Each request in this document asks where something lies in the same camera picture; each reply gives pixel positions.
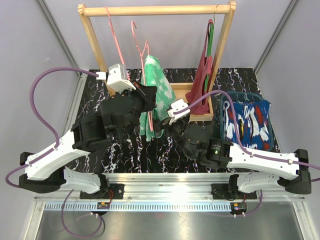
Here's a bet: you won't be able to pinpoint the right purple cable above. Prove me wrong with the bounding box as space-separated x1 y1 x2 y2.
173 90 320 218

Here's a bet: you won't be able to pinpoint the purple cable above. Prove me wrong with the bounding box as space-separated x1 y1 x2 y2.
173 90 320 218
4 66 106 238

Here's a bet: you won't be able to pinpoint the green plastic hanger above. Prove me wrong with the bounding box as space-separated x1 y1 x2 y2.
203 7 217 94

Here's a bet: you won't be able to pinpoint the pink wire hanger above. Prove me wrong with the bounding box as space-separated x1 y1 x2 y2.
104 6 125 65
131 21 154 132

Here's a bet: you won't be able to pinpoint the black marbled table mat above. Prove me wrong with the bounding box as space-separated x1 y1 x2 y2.
67 68 261 174

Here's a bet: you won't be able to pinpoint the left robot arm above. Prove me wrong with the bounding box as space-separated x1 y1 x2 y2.
18 81 157 199

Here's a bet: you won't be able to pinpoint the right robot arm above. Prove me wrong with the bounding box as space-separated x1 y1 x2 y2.
153 117 312 201

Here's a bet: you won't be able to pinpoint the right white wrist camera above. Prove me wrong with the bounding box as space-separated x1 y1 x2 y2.
167 99 190 125

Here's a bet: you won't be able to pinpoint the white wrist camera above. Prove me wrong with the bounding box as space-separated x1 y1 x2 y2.
96 63 136 93
167 99 190 125

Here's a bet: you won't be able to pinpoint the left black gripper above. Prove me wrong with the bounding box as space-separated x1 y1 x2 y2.
117 79 157 141

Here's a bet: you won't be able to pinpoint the aluminium mounting rail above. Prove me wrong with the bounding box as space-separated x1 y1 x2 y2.
34 172 305 212

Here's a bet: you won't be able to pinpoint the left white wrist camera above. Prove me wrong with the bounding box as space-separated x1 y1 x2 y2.
96 63 136 93

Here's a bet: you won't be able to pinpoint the blue patterned trousers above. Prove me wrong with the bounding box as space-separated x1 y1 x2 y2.
222 100 272 151

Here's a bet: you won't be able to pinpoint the maroon tank top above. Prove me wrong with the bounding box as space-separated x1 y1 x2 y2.
185 28 210 115

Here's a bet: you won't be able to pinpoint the green patterned garment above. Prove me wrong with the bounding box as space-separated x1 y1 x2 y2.
139 55 176 142

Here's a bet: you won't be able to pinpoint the wooden clothes rack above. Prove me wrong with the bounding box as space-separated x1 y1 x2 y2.
77 0 236 122

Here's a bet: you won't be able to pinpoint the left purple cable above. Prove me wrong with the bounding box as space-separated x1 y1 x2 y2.
4 66 106 238

